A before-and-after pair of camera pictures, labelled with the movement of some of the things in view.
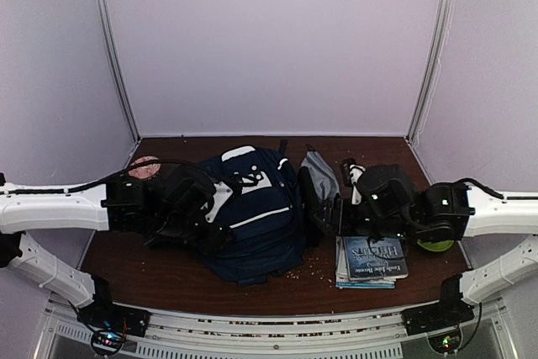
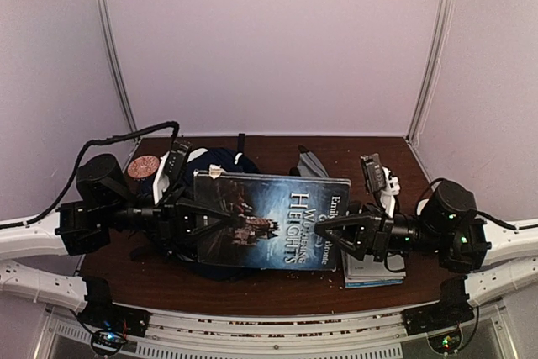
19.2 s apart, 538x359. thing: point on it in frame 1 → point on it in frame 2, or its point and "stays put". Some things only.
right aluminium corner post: [440, 42] stays put
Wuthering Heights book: [371, 258] → [281, 213]
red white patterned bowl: [145, 171] stays put
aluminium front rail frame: [377, 335] stays put
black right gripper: [345, 222] → [372, 237]
